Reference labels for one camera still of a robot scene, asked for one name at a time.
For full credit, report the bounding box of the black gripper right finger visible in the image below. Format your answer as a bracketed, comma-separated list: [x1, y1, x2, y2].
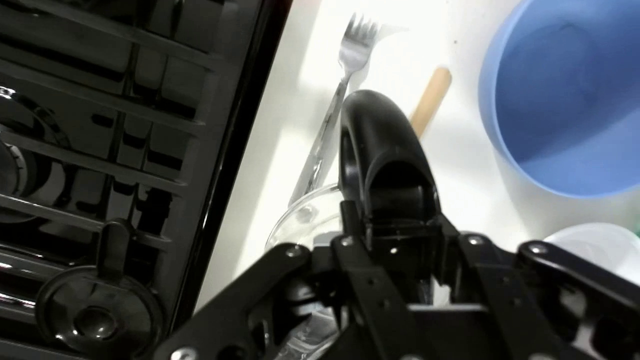
[443, 228, 640, 360]

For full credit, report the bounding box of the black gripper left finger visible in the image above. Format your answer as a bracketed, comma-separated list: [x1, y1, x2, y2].
[154, 231, 437, 360]

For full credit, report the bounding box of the clear glass kettle black handle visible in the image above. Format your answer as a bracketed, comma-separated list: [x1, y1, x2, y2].
[264, 88, 444, 360]

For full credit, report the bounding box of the small white bowl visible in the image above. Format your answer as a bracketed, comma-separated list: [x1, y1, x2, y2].
[542, 221, 640, 290]

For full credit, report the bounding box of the silver fork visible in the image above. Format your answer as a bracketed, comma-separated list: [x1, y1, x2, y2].
[286, 14, 383, 210]

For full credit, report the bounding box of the wooden stick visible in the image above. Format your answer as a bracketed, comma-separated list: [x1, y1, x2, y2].
[406, 64, 457, 142]

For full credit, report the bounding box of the blue bowl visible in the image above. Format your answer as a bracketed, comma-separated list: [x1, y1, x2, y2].
[477, 0, 640, 202]

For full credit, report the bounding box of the stainless steel gas stove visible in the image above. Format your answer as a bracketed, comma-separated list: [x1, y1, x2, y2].
[0, 0, 296, 360]

